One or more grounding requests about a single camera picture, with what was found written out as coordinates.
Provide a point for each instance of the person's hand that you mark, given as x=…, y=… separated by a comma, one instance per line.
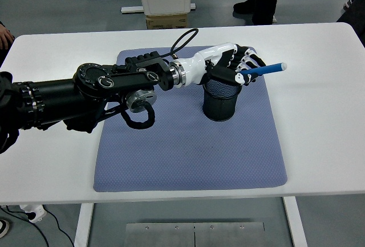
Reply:
x=5, y=37

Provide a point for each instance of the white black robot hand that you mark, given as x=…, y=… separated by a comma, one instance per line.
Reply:
x=196, y=67

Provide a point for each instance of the blue marker pen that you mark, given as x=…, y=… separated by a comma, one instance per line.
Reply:
x=271, y=68

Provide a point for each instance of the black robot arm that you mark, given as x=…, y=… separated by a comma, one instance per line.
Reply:
x=57, y=96

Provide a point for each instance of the black mesh pen holder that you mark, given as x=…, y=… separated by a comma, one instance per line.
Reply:
x=219, y=107

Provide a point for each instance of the brown cardboard box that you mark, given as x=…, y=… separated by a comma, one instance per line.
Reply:
x=166, y=21

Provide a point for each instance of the white base bar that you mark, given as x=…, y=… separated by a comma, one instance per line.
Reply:
x=131, y=9

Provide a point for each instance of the blue-grey padded mat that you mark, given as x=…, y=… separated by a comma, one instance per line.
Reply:
x=185, y=158

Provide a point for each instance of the white power strip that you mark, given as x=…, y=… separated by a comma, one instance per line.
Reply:
x=35, y=212

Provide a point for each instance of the white table leg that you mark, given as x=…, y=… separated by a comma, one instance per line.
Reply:
x=295, y=224
x=84, y=224

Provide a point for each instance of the person's shoe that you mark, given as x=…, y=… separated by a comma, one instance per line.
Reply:
x=3, y=227

